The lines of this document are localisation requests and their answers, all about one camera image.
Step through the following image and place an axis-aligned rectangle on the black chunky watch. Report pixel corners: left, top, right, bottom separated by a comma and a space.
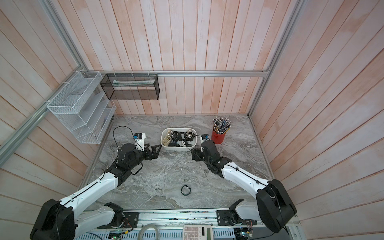
171, 131, 186, 142

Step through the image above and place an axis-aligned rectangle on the red pen cup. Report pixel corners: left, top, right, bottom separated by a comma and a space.
211, 131, 226, 144

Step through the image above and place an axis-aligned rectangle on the black strap watch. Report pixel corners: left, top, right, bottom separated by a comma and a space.
180, 132, 187, 143

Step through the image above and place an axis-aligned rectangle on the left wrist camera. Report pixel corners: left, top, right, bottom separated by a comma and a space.
134, 133, 146, 151

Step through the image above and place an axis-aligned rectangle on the black mesh wall basket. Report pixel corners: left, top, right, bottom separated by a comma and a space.
101, 73, 160, 101

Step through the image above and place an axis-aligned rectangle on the white wire mesh shelf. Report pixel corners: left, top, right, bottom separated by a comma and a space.
48, 71, 116, 144

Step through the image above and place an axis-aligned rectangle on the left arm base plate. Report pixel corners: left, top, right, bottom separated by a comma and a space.
97, 212, 139, 229

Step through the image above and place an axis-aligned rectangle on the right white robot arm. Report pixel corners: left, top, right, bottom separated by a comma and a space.
191, 140, 297, 234

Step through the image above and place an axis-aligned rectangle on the small black watch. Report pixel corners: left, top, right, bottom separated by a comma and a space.
181, 185, 192, 196

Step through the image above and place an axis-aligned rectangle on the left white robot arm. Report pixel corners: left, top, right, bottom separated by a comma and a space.
30, 144, 162, 240

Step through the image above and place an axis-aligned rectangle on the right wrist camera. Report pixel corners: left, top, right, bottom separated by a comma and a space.
200, 134, 210, 144

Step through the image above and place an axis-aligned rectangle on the bundle of pens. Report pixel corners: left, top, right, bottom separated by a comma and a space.
213, 117, 232, 135

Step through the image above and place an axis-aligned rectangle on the gold metal watch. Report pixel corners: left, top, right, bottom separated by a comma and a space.
185, 129, 196, 142

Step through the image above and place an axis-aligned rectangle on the beige band watch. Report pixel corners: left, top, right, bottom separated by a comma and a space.
162, 135, 172, 147

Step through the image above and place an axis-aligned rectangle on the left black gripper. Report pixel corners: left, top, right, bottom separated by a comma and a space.
128, 143, 162, 170

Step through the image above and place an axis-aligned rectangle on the white plastic storage box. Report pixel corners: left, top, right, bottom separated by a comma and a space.
161, 128, 197, 151

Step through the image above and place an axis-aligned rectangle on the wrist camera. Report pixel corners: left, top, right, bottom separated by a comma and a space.
200, 134, 210, 144
134, 133, 146, 151

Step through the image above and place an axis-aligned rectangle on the white calculator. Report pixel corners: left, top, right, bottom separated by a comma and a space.
182, 225, 214, 240

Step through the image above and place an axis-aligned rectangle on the grey cable loop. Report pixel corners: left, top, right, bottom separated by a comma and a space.
137, 223, 161, 240

